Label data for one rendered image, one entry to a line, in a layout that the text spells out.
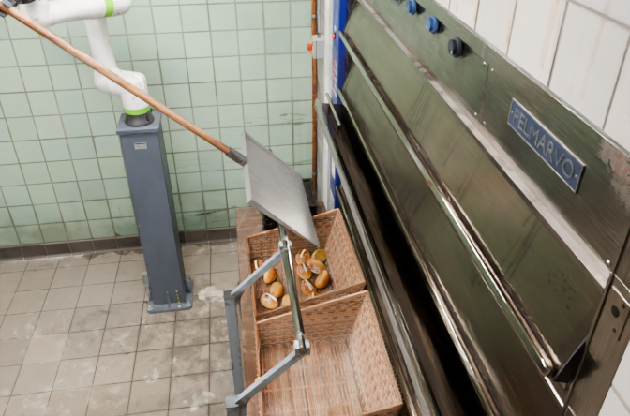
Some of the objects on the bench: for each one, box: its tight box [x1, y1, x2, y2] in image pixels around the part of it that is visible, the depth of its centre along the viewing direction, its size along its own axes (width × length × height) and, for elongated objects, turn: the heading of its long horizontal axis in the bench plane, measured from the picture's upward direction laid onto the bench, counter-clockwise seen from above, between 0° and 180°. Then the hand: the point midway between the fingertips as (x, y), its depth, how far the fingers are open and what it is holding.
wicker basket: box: [254, 290, 404, 416], centre depth 214 cm, size 49×56×28 cm
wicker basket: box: [246, 208, 366, 339], centre depth 263 cm, size 49×56×28 cm
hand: (5, 7), depth 186 cm, fingers closed on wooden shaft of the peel, 3 cm apart
